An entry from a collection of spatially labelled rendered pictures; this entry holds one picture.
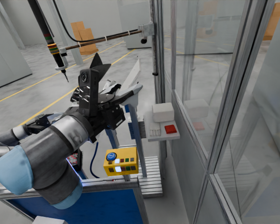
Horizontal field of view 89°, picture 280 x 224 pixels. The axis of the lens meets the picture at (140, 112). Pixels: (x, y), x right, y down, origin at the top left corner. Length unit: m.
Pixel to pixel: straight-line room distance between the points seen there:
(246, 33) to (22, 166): 0.52
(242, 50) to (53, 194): 0.53
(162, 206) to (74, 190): 1.42
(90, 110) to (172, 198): 1.55
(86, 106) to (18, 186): 0.18
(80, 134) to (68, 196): 0.14
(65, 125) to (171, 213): 1.53
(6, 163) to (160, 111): 0.99
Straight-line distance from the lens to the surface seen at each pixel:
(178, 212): 1.74
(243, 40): 0.45
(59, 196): 0.39
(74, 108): 0.99
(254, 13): 0.43
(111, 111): 0.38
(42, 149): 0.32
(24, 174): 0.32
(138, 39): 8.27
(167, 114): 1.17
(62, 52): 0.93
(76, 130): 0.33
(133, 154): 0.73
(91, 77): 0.35
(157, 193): 1.72
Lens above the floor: 1.64
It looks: 35 degrees down
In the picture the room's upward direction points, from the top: 9 degrees counter-clockwise
